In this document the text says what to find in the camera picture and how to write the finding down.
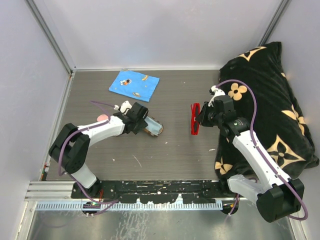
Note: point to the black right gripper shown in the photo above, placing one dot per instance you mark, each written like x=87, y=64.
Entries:
x=201, y=118

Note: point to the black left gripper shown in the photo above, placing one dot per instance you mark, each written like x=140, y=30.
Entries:
x=142, y=125

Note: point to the brown striped glasses case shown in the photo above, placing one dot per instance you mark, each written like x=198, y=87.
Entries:
x=135, y=127

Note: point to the light blue cloth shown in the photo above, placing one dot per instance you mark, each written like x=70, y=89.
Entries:
x=154, y=127

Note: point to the red sunglasses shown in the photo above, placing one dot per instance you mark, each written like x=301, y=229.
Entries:
x=194, y=124

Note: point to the pink glasses case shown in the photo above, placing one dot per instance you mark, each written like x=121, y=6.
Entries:
x=102, y=118

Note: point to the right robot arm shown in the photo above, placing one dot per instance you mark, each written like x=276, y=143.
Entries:
x=275, y=195

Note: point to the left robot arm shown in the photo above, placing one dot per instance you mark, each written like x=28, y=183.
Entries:
x=71, y=146

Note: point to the blue cartoon print cloth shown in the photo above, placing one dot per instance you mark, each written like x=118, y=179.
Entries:
x=134, y=85

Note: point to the black floral plush pillow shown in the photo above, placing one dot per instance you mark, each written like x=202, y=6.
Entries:
x=257, y=84

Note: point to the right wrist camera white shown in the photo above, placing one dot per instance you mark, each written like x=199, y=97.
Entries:
x=215, y=92

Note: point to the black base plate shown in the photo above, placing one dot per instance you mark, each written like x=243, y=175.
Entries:
x=160, y=191

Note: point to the aluminium front rail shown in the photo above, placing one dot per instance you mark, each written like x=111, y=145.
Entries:
x=67, y=195

